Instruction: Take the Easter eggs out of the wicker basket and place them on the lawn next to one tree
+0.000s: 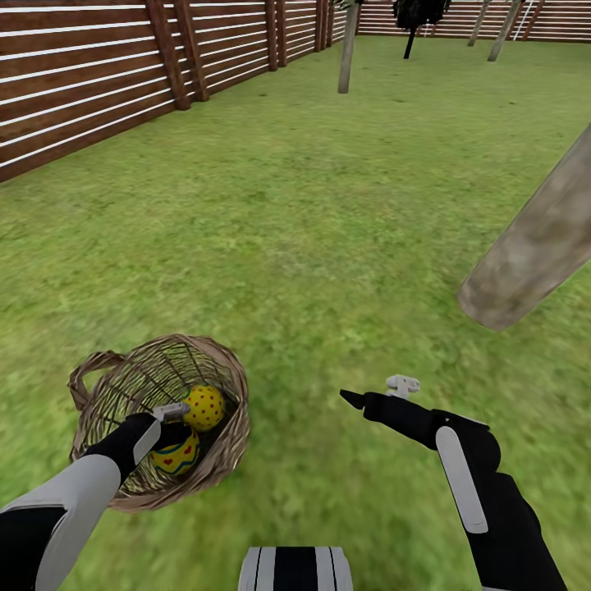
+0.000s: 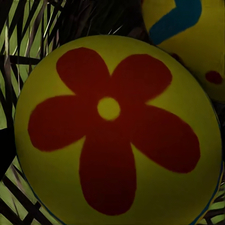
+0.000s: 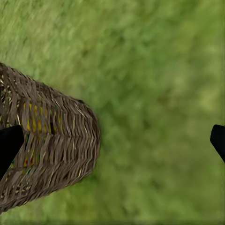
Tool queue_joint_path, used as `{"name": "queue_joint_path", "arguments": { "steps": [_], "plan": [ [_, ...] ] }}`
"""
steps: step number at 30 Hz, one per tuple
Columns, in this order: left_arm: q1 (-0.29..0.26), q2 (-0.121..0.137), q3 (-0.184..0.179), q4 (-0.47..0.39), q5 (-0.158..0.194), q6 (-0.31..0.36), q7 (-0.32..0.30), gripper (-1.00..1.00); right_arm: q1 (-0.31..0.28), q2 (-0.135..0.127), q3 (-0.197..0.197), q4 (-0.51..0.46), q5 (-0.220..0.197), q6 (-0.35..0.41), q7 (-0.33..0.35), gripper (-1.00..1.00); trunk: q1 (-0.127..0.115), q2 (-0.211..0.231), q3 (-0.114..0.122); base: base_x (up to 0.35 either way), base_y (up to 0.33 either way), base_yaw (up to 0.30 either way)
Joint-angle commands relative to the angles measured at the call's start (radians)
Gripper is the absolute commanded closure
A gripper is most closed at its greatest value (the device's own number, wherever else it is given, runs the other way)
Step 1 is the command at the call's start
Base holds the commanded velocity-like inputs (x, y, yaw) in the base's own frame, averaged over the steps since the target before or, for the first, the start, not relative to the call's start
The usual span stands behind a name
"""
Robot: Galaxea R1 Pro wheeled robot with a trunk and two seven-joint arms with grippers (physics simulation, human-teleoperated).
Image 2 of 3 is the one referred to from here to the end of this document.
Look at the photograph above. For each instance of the easter egg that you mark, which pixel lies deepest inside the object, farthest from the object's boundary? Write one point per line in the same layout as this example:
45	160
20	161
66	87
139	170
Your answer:
110	130
193	32

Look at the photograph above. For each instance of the wicker basket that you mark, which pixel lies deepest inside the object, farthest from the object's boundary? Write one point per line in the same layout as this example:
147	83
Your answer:
67	27

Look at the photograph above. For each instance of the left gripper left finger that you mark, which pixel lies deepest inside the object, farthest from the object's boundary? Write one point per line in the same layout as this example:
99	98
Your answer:
7	149

